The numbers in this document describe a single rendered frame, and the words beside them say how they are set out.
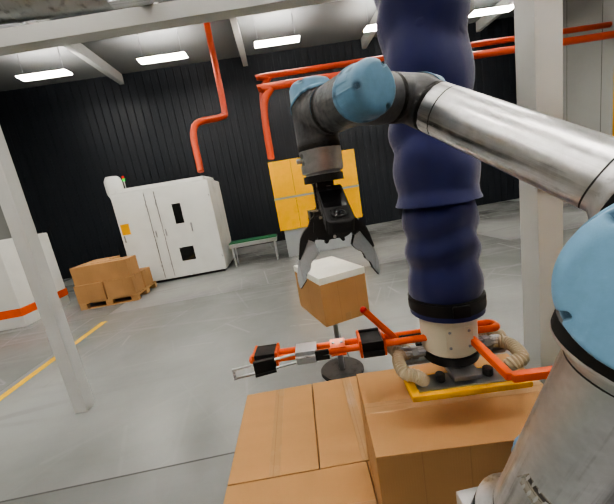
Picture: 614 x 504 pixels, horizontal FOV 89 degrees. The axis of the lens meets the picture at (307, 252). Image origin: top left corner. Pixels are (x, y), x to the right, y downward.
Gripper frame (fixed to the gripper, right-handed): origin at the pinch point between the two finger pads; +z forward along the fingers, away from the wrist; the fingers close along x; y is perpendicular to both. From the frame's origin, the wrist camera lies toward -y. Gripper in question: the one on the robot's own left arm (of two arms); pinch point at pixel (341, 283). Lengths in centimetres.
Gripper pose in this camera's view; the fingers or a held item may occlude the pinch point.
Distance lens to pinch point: 58.8
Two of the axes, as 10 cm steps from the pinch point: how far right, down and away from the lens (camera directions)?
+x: -9.8, 1.8, -0.5
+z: 1.6, 9.7, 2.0
